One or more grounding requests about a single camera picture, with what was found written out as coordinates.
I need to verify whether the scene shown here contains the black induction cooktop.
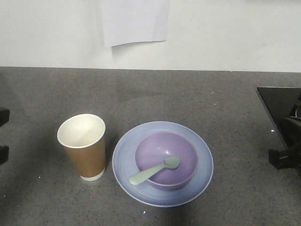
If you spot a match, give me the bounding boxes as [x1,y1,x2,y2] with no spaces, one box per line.
[257,87,301,146]

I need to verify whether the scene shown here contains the light blue plate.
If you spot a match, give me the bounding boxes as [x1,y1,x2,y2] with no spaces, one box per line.
[112,121,214,208]

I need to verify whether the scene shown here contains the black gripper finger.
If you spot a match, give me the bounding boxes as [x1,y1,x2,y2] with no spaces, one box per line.
[282,116,301,146]
[0,145,9,165]
[269,143,301,176]
[0,108,10,126]

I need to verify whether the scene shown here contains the brown paper cup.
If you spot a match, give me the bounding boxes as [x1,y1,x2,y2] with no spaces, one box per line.
[57,114,106,181]

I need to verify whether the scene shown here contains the white paper sheet on wall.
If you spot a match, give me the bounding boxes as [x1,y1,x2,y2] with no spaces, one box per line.
[100,0,170,47]

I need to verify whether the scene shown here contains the pale green plastic spoon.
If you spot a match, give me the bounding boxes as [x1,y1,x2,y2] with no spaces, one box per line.
[129,156,180,185]

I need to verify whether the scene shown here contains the purple plastic bowl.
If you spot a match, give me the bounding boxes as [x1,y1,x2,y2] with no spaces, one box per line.
[135,131,198,191]

